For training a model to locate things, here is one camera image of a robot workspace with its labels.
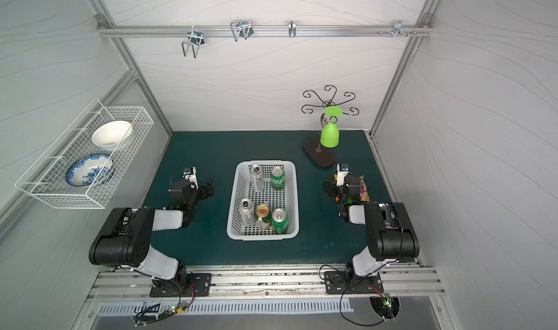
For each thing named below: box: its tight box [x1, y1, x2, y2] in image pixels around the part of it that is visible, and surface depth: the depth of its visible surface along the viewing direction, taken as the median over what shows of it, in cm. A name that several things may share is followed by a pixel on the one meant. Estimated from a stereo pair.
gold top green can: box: [254, 203, 272, 231], surface depth 82 cm
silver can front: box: [239, 197, 256, 227], surface depth 80 cm
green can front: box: [271, 207, 289, 235], surface depth 80 cm
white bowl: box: [91, 120, 133, 152], surface depth 72 cm
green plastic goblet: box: [319, 106, 344, 149], surface depth 92 cm
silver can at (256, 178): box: [249, 164, 265, 193], surface depth 90 cm
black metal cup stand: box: [301, 84, 360, 168], surface depth 95 cm
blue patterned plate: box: [65, 152, 115, 187], surface depth 65 cm
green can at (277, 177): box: [270, 165, 286, 190], surface depth 92 cm
